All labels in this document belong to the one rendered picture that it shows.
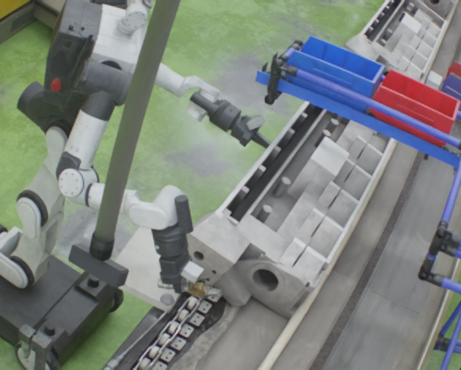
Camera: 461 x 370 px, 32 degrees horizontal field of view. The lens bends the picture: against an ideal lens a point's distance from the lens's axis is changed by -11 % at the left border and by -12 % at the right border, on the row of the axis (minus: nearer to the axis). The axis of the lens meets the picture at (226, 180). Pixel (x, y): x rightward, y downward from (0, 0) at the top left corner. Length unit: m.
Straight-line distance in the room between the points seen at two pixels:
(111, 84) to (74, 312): 1.19
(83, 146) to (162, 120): 2.31
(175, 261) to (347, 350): 0.67
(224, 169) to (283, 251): 1.84
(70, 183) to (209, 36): 3.30
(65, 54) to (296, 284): 0.95
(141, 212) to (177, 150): 2.19
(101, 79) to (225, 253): 0.62
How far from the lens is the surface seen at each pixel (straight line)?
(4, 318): 3.15
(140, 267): 2.58
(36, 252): 3.05
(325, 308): 2.74
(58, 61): 2.42
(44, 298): 3.25
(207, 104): 2.83
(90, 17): 2.46
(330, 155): 2.97
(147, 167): 4.25
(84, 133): 2.29
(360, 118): 2.79
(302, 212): 2.75
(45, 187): 2.83
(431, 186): 3.52
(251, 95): 5.01
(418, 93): 2.88
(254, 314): 2.63
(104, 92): 2.27
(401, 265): 3.04
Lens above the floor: 2.58
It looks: 37 degrees down
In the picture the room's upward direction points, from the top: 19 degrees clockwise
